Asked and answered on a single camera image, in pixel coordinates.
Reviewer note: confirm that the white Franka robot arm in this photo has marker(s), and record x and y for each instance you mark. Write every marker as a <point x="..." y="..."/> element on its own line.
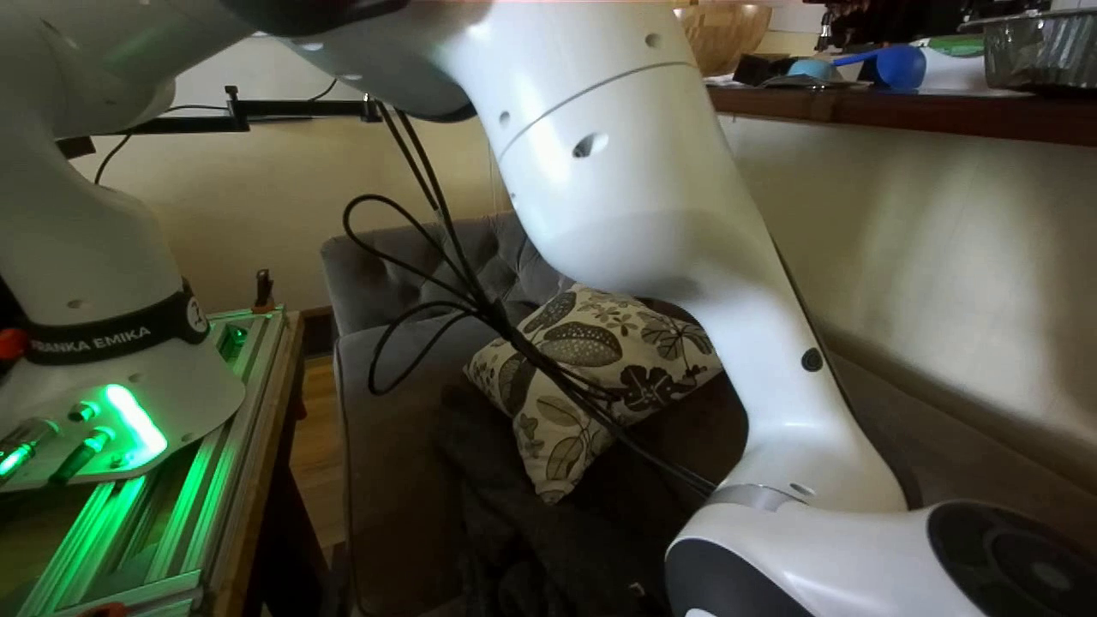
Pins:
<point x="640" y="173"/>

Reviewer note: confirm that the wooden bowl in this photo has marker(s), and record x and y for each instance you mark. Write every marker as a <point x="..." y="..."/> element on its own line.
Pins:
<point x="720" y="35"/>

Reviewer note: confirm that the blue plastic cup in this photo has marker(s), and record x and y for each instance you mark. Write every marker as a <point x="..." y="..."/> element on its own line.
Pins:
<point x="897" y="71"/>

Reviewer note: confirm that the aluminium frame robot table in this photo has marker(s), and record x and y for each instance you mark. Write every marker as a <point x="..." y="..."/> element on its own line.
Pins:
<point x="173" y="527"/>

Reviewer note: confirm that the dark grey knit cloth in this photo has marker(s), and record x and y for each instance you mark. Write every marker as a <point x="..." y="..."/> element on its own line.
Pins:
<point x="595" y="538"/>

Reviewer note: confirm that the wooden wall shelf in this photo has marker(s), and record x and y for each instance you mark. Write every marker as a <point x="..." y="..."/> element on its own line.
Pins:
<point x="914" y="115"/>

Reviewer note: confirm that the large white floral pillow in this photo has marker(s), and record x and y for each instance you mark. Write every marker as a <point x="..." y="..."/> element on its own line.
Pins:
<point x="585" y="345"/>

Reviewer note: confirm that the small dark post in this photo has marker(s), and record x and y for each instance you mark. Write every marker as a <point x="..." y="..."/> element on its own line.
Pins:
<point x="266" y="295"/>

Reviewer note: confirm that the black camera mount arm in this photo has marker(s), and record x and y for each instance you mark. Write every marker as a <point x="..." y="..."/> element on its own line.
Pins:
<point x="297" y="111"/>

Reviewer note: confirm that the small red object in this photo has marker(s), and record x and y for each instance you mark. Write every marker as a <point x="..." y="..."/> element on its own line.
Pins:
<point x="12" y="345"/>

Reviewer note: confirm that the aluminium foil tray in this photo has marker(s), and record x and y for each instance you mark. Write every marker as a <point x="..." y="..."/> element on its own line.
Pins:
<point x="1046" y="53"/>

